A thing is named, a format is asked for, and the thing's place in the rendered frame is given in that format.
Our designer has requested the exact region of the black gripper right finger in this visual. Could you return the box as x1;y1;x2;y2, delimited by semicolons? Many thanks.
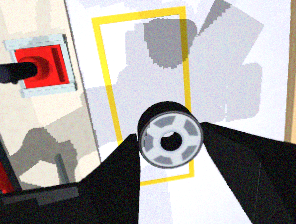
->
200;122;296;224

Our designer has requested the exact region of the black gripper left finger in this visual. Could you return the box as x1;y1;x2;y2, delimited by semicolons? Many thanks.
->
0;133;141;224

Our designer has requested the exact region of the black wheel with grey hub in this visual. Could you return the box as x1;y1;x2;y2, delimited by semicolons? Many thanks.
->
137;101;204;169

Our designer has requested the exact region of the yellow rectangular outline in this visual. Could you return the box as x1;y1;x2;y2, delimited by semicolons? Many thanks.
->
91;6;195;187

